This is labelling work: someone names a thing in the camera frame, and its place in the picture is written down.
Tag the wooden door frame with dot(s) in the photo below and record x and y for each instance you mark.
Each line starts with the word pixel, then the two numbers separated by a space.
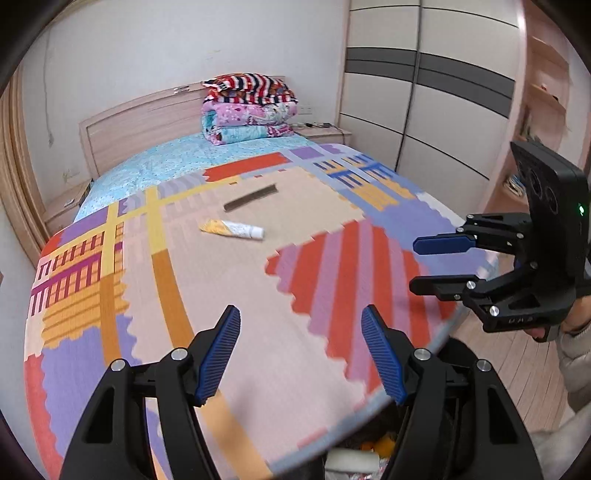
pixel 20 194

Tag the grey comb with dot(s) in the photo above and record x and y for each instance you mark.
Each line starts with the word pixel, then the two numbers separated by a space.
pixel 250 197

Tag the yellow white ointment tube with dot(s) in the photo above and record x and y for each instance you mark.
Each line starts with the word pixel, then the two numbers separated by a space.
pixel 232 229

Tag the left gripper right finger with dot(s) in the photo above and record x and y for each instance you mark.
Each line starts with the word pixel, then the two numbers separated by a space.
pixel 459 420

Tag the colourful patterned bedspread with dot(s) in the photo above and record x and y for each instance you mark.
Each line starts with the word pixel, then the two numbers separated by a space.
pixel 137 278

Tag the wooden nightstand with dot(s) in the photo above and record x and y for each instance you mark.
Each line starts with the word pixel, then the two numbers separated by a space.
pixel 62 210
pixel 323 134

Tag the pink wooden bookshelf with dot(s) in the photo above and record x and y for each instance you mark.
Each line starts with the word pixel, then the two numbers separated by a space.
pixel 545 106

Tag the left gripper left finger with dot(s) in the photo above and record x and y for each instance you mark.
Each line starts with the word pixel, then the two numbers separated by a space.
pixel 111 439

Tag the white sliding wardrobe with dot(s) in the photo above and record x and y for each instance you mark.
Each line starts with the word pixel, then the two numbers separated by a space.
pixel 428 89

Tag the light blue floral sheet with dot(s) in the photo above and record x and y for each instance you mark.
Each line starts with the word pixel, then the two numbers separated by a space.
pixel 174 159

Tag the wooden headboard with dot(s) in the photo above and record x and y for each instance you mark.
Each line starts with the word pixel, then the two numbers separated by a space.
pixel 114 135

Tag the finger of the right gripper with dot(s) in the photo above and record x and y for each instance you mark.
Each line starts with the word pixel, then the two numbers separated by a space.
pixel 444 244
pixel 446 287

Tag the striped red folded blanket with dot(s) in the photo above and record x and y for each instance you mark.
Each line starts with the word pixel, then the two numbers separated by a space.
pixel 248 88

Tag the pink floral folded quilt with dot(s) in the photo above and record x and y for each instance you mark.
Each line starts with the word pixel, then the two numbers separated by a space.
pixel 225 123

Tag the right wooden nightstand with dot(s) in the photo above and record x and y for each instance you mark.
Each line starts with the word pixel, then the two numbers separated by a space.
pixel 323 134

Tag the left wooden nightstand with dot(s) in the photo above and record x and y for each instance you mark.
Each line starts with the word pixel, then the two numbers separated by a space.
pixel 62 210

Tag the person's right hand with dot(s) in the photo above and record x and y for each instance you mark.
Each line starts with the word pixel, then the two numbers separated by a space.
pixel 573 330

